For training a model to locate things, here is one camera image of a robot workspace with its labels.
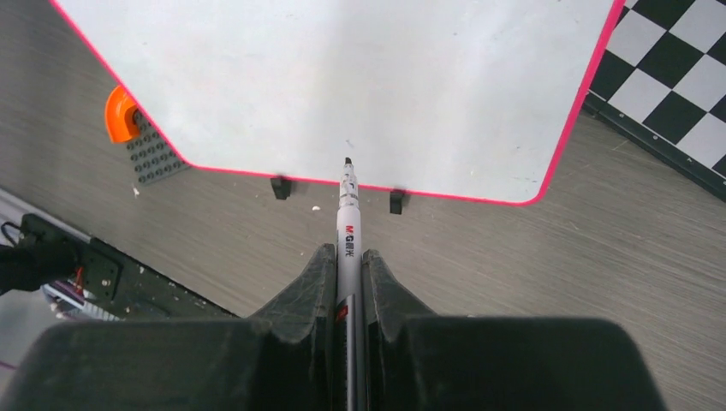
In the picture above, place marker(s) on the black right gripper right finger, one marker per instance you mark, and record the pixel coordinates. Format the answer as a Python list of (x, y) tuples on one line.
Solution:
[(429, 361)]

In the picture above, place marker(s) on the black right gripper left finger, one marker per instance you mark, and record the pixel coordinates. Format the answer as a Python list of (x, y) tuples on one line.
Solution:
[(271, 360)]

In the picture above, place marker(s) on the white marker pen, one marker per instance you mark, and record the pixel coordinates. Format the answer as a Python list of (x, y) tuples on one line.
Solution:
[(350, 330)]

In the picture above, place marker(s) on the white board with pink frame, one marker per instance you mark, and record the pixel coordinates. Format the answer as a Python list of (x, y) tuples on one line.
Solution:
[(467, 100)]

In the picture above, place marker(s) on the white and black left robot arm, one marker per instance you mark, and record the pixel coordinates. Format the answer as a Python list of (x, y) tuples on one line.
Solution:
[(29, 268)]

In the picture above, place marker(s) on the orange curved pipe piece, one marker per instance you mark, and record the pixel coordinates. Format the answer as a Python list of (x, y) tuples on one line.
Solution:
[(119, 116)]

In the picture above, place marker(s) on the black and white checkerboard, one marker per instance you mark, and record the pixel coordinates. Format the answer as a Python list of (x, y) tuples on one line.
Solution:
[(661, 83)]

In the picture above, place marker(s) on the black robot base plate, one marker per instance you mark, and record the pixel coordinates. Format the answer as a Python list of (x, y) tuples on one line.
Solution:
[(109, 285)]

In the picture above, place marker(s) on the grey studded base plate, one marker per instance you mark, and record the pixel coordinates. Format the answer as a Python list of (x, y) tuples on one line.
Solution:
[(152, 158)]

